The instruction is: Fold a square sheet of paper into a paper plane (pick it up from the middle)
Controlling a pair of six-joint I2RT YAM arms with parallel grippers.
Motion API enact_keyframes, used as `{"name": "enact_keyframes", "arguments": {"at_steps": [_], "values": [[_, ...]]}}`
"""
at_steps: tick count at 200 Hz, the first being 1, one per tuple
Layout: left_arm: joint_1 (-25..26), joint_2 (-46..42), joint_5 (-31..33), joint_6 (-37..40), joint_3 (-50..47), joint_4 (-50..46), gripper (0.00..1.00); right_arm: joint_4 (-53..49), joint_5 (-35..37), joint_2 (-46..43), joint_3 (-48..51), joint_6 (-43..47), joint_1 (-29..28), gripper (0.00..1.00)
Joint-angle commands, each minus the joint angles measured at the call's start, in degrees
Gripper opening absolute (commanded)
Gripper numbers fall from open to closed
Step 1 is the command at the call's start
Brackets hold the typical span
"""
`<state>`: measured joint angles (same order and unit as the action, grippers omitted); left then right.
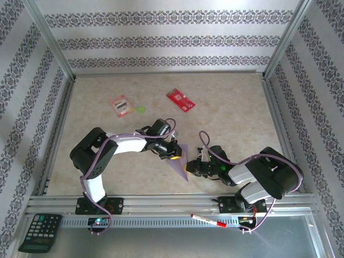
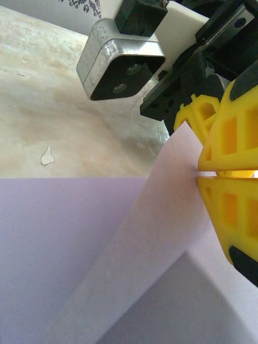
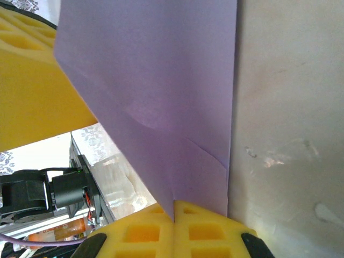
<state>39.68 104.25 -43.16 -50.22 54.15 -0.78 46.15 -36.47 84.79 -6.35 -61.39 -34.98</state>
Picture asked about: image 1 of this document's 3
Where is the lavender paper sheet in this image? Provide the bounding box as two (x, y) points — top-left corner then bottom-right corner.
(166, 144), (191, 183)

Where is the red card package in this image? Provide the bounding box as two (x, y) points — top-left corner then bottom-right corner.
(166, 87), (196, 113)

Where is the white marker with red cap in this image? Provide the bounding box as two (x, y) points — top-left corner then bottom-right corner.
(190, 213), (227, 228)

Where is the pink blister package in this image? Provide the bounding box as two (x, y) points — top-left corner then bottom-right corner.
(109, 94), (135, 118)

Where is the grey metal shelf plate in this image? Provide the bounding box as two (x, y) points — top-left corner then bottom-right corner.
(26, 214), (327, 258)

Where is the controller board with green light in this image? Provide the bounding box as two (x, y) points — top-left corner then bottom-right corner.
(88, 217), (111, 227)

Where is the black calculator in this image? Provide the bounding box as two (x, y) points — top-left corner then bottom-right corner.
(18, 213), (63, 254)

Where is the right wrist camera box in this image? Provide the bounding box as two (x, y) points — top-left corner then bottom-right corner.
(196, 147), (210, 162)

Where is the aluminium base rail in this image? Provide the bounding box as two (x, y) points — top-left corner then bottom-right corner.
(25, 193), (318, 216)

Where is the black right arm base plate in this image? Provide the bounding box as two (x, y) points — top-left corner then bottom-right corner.
(218, 196), (267, 215)

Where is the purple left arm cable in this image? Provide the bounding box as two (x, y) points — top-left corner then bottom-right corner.
(80, 118), (177, 236)

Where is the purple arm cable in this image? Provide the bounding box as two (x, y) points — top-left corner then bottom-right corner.
(80, 118), (177, 236)
(198, 131), (304, 234)

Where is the grey slotted cable duct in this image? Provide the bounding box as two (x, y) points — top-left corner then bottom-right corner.
(59, 216), (240, 229)

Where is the controller board with wires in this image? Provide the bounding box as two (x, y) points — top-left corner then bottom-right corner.
(238, 214), (258, 226)

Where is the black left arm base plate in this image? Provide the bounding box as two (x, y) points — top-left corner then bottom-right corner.
(75, 197), (125, 216)

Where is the aluminium table edge rail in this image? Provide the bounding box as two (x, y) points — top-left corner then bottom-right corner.
(36, 77), (76, 197)
(262, 77), (307, 194)
(72, 70), (266, 78)

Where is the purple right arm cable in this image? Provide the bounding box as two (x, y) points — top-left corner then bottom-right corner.
(198, 131), (304, 234)

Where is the aluminium frame post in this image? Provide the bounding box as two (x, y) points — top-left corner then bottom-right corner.
(262, 0), (314, 81)
(23, 0), (76, 81)

